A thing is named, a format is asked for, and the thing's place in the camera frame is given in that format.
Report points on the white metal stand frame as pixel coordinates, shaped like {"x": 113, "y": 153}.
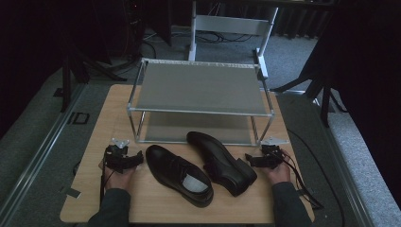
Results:
{"x": 230, "y": 25}

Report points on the metal shoe rack grey shelves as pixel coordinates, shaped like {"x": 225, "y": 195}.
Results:
{"x": 201, "y": 88}

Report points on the black leather shoe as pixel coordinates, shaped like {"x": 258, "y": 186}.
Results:
{"x": 178, "y": 175}
{"x": 220, "y": 164}

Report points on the person's left hand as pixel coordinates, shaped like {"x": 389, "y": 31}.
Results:
{"x": 118, "y": 179}

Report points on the person's right hand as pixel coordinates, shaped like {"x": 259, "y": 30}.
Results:
{"x": 279, "y": 173}

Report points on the grey tape piece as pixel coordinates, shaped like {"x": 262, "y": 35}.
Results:
{"x": 71, "y": 191}

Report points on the black tripod stand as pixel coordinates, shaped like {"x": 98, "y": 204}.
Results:
{"x": 324, "y": 94}
{"x": 66, "y": 82}

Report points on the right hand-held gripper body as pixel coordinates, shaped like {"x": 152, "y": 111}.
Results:
{"x": 272, "y": 153}

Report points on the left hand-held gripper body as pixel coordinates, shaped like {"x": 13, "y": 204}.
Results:
{"x": 115, "y": 156}

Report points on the black floor bracket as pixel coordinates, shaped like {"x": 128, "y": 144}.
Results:
{"x": 78, "y": 118}

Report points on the metal floor rail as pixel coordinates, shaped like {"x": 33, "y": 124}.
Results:
{"x": 343, "y": 170}
{"x": 41, "y": 148}

